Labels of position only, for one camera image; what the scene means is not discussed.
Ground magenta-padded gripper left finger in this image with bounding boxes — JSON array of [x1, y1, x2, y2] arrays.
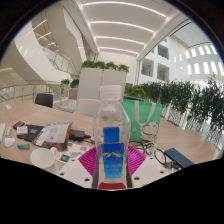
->
[[57, 146, 100, 190]]

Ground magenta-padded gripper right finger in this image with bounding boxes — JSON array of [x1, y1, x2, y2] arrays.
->
[[126, 145, 170, 189]]

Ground clear bottle with blue label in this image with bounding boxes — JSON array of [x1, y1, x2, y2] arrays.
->
[[92, 84, 132, 185]]

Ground white sticker sheet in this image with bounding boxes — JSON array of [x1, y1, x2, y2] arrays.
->
[[56, 142, 90, 164]]

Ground dark blue flat case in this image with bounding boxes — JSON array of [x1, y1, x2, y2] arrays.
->
[[163, 147, 195, 169]]

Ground white paper cup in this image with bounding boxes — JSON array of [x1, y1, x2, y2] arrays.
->
[[29, 146, 60, 175]]

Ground black pouch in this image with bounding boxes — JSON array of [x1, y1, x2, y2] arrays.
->
[[69, 129, 92, 143]]

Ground flat round red coaster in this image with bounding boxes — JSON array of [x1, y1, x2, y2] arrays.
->
[[97, 181, 128, 191]]

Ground open notebook with papers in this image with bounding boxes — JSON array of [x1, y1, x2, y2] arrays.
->
[[33, 121, 74, 151]]

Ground green tote bag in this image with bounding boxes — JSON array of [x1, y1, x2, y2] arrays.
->
[[121, 98, 163, 143]]

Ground small teal block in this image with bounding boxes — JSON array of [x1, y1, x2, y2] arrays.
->
[[17, 142, 31, 151]]

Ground black tablet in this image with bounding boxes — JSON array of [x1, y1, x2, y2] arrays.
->
[[16, 124, 45, 143]]

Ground white chair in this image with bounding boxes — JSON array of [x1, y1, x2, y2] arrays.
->
[[75, 98, 102, 118]]

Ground small white box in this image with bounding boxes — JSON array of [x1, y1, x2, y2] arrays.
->
[[16, 125, 29, 135]]

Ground white computer mouse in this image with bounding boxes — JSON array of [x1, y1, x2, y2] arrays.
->
[[3, 136, 17, 148]]

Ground small red and black item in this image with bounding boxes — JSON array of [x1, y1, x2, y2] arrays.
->
[[12, 120, 26, 131]]

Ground small white oval device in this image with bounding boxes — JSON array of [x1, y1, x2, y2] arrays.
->
[[4, 126, 14, 137]]

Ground black chair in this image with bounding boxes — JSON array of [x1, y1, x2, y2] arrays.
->
[[34, 93, 54, 109]]

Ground brown planter with plants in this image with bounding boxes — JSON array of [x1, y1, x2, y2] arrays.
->
[[60, 78, 80, 100]]

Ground green hedge row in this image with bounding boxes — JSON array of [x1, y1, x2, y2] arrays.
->
[[123, 78, 224, 134]]

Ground white cabinet topped with plants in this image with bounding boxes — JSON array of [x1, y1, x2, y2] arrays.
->
[[76, 59, 130, 118]]

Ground glass railing with wooden handrail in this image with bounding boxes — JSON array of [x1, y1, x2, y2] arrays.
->
[[0, 79, 64, 104]]

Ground ceiling light strips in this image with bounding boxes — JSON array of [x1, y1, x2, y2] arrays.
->
[[83, 0, 168, 56]]

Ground black eyeglasses with cord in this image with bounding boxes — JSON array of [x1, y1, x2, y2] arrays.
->
[[129, 140, 168, 167]]

